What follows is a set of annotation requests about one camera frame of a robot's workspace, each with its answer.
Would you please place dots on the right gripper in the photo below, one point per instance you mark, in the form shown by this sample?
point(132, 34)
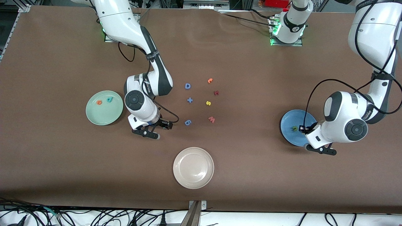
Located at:
point(161, 123)

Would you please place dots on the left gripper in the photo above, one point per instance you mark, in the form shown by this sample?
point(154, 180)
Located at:
point(308, 128)

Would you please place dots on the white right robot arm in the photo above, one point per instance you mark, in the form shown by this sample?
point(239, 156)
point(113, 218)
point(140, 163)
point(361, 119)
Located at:
point(119, 22)

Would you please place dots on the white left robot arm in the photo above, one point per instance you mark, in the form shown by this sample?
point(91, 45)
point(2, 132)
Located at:
point(373, 25)

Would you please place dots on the blue plate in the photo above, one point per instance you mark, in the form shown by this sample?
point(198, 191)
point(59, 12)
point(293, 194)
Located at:
point(289, 131)

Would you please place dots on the blue number six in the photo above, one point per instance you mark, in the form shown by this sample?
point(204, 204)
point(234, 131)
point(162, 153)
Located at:
point(186, 122)

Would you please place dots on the pink letter w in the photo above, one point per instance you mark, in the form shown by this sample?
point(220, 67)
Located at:
point(211, 119)

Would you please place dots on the beige plate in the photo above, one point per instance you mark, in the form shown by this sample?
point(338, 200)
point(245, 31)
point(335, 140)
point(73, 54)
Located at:
point(193, 168)

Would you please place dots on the mint green plate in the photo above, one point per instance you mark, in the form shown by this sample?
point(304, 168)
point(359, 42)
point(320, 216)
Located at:
point(103, 114)

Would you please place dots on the brown table cover sheet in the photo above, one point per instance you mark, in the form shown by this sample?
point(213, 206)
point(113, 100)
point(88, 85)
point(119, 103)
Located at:
point(251, 175)

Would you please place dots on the red box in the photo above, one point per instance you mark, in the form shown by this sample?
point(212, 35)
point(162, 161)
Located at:
point(276, 3)

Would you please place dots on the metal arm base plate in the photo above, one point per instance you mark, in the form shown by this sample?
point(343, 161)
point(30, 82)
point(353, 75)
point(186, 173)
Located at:
point(298, 44)
point(108, 39)

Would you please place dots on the metal table edge bracket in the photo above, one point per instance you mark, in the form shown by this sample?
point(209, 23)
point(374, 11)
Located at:
point(194, 213)

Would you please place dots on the aluminium frame profile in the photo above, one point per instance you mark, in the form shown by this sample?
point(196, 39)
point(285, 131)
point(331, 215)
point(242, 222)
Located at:
point(204, 4)

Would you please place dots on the aluminium table side rail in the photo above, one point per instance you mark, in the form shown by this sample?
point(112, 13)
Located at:
point(9, 34)

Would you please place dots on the metal corner bracket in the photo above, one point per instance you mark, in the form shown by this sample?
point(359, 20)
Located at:
point(25, 8)

